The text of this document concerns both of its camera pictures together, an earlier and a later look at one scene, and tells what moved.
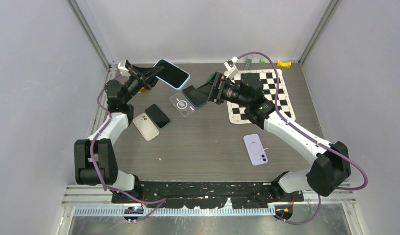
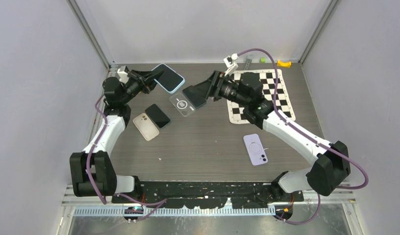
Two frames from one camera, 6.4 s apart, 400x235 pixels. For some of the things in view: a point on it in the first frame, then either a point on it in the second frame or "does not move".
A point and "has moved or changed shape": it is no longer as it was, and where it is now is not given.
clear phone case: [182, 105] does not move
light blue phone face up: [172, 75] has moved or changed shape
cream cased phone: [145, 126] does not move
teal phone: [197, 98] does not move
